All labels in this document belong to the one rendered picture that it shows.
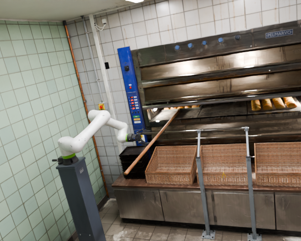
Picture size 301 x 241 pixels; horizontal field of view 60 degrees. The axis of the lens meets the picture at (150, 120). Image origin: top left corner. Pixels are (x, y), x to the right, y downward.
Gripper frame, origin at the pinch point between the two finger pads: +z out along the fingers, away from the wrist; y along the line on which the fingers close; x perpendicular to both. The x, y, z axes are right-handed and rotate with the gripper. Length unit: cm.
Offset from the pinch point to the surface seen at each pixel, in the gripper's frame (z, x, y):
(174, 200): 15, -2, 79
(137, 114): -34, -51, -13
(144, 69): -17, -56, -67
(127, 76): -38, -51, -62
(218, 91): 69, -55, -32
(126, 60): -35, -51, -82
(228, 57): 83, -58, -67
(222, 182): 70, -8, 57
